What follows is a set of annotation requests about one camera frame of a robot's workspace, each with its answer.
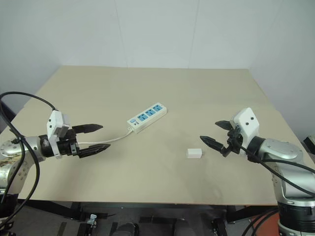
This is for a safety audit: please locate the black box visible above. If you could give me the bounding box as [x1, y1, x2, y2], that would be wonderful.
[303, 134, 315, 154]

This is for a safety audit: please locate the black table frame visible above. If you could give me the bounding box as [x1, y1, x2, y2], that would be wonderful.
[14, 198, 280, 236]

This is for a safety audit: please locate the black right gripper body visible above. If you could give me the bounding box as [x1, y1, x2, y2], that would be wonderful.
[221, 126, 245, 157]

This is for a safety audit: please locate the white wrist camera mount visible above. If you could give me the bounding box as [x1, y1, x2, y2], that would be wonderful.
[46, 110, 72, 160]
[231, 107, 260, 156]

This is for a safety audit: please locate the dark rounded shape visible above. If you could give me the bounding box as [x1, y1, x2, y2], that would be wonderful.
[116, 222, 139, 236]

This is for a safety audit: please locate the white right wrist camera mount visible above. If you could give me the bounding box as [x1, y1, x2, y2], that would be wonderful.
[231, 107, 260, 156]

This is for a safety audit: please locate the white cable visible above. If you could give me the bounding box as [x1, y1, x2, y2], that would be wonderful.
[75, 129, 135, 146]

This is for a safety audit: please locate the white power strip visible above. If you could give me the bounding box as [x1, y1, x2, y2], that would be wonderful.
[126, 103, 168, 135]

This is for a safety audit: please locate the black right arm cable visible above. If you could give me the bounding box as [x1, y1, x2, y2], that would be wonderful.
[236, 141, 315, 197]

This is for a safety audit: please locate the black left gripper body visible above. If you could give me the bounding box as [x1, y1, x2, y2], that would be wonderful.
[58, 128, 81, 158]

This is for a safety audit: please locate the white plug adapter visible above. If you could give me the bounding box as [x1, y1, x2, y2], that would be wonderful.
[186, 147, 204, 160]

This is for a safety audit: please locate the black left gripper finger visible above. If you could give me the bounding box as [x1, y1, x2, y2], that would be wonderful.
[72, 123, 104, 135]
[78, 143, 111, 159]

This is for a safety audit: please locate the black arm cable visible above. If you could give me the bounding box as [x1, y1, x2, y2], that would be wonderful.
[0, 91, 57, 231]
[236, 141, 315, 197]

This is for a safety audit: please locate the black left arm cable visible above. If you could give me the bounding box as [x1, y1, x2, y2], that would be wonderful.
[0, 91, 57, 231]

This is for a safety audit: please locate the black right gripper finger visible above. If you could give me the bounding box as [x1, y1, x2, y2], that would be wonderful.
[199, 135, 226, 151]
[215, 120, 234, 131]

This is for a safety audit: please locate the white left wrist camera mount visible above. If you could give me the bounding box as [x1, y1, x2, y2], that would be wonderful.
[46, 110, 72, 160]

